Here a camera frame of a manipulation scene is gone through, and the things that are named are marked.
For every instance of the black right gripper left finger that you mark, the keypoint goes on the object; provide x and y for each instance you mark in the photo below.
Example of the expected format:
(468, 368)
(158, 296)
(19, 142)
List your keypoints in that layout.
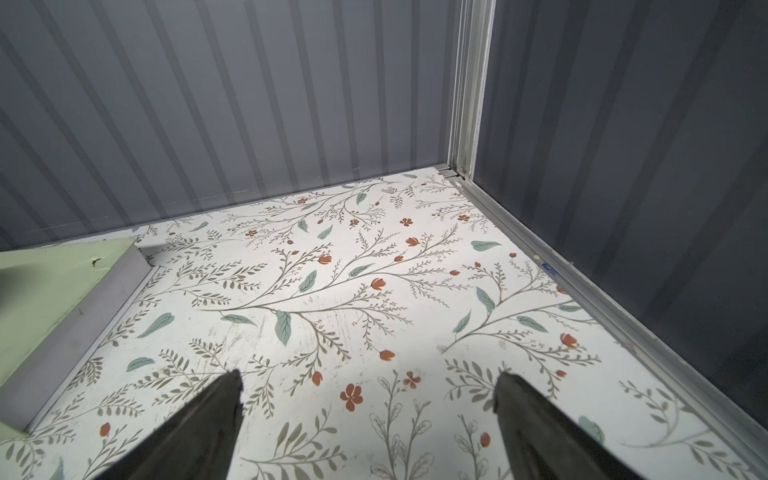
(197, 442)

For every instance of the pale green flat board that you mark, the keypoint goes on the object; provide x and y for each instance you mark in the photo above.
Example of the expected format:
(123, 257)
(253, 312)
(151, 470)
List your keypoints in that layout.
(57, 304)

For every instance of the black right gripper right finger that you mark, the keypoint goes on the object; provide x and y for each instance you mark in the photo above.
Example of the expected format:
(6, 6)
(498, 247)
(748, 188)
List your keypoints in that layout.
(541, 442)

